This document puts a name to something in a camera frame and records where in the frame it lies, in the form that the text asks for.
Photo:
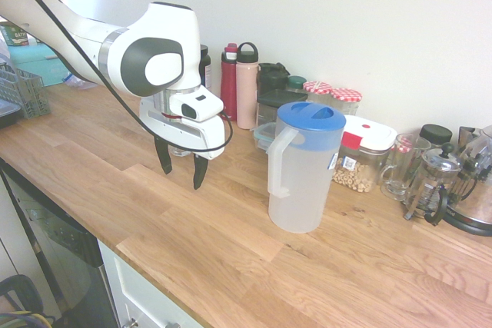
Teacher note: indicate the glass container with teal lid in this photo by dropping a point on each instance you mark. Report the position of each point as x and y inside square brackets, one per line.
[265, 132]

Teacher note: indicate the translucent pitcher with blue lid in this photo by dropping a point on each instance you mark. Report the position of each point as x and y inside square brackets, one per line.
[303, 174]

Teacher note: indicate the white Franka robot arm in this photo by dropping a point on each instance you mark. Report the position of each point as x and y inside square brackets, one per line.
[88, 32]

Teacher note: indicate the grey plastic cutlery basket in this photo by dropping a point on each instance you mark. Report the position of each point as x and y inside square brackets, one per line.
[30, 93]

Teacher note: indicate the white grey wrist camera box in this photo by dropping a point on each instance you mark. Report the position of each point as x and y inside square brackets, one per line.
[200, 107]

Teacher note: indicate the teal cardboard box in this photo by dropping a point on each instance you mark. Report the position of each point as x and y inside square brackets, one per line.
[38, 63]

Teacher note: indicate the red water bottle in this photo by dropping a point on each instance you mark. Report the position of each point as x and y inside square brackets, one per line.
[228, 86]

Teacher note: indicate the glass French press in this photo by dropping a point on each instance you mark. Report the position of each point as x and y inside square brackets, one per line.
[434, 186]

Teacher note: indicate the jar with red checkered lid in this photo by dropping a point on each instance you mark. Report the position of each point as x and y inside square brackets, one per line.
[317, 88]
[346, 95]

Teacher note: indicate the dark green shaker bottle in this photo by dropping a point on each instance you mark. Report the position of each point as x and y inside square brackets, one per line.
[271, 76]

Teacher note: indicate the white cabinet drawer front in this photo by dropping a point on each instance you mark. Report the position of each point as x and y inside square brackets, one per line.
[146, 297]

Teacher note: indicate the black dishwasher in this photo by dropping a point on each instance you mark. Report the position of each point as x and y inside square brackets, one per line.
[65, 251]

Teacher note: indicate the green oats bag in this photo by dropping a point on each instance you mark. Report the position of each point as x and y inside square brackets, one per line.
[15, 36]

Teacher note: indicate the clear plastic bag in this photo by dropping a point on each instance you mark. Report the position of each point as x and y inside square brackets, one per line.
[78, 82]

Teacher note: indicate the clear container with black lid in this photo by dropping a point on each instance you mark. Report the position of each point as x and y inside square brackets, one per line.
[269, 107]

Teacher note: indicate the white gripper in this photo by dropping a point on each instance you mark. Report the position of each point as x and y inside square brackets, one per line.
[192, 136]

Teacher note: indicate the black dish rack tray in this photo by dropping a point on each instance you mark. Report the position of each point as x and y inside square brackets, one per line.
[7, 114]

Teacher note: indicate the clear glass tumbler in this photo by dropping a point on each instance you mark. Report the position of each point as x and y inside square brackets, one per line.
[178, 151]

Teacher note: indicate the stainless steel kettle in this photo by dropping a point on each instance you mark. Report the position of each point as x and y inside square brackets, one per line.
[476, 205]

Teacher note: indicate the glass jar with black lid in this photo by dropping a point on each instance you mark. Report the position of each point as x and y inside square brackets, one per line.
[399, 174]

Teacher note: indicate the jar with green lid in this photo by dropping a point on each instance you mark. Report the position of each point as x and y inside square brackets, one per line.
[296, 82]

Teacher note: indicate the cereal container with white lid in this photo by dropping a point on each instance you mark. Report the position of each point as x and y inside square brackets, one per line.
[369, 132]

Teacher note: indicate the pink water bottle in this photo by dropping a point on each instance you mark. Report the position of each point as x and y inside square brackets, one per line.
[246, 90]

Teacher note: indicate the black protein powder tub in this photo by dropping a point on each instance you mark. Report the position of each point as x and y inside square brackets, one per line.
[205, 65]

